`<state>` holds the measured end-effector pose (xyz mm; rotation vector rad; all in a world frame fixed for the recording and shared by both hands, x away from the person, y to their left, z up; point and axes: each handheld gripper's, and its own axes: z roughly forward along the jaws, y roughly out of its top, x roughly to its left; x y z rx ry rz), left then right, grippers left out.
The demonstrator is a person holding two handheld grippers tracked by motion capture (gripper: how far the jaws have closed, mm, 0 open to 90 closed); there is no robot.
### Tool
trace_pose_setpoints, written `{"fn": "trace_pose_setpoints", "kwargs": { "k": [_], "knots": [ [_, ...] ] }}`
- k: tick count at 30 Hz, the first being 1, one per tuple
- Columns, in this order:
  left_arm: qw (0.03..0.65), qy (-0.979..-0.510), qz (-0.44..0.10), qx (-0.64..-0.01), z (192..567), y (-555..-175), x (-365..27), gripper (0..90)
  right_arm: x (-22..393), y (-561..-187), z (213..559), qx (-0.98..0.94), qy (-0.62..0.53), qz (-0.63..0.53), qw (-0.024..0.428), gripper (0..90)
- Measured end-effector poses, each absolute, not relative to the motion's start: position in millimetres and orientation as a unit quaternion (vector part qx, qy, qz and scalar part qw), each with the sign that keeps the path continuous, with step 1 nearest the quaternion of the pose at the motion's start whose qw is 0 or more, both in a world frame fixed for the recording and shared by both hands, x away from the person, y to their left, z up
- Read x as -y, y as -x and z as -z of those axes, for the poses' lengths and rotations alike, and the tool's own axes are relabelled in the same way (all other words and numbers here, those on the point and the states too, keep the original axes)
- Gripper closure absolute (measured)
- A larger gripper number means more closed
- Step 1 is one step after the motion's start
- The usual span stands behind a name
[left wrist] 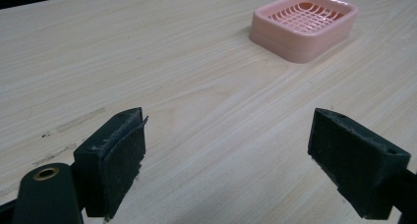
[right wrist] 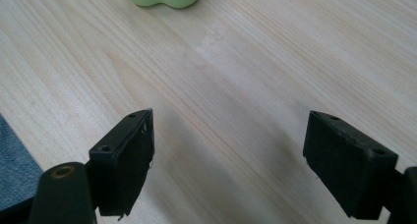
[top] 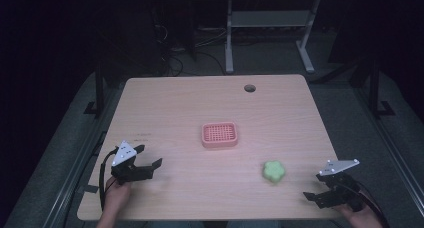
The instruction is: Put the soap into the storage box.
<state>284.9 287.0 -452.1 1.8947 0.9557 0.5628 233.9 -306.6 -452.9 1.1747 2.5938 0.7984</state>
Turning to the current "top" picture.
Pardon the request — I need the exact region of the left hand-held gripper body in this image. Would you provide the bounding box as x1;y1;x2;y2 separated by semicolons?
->
110;140;155;186

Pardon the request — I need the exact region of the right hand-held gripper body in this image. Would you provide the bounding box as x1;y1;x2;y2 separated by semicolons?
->
315;158;365;213

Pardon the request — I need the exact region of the green flower-shaped soap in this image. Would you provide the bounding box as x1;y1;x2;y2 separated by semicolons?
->
261;160;287;184

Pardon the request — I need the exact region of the pink slotted soap dish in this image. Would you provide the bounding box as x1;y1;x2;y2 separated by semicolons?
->
201;121;239;149

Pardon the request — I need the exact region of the person's right hand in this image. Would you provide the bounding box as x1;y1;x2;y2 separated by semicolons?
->
334;203;385;228

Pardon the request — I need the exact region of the person's left hand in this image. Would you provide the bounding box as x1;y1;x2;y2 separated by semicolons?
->
101;178;133;220

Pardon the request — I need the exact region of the grey tape strip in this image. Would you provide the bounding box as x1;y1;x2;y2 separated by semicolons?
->
77;184;100;195

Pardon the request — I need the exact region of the black metal stand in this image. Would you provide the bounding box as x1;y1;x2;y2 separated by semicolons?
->
366;54;397;120
83;59;106;119

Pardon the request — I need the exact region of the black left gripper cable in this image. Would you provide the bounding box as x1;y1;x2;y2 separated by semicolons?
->
98;147;120;211

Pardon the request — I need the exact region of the black and red gripper cable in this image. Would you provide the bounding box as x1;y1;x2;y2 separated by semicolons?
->
352;181;390;228

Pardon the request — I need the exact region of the grey metal floor rail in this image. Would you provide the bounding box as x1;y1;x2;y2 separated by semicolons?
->
352;84;424;207
41;87;116;228

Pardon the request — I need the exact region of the bundle of floor cables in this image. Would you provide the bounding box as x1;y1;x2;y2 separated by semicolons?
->
151;21;228;77

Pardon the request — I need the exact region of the white metal desk frame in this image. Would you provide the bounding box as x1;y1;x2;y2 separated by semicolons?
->
224;0;322;75

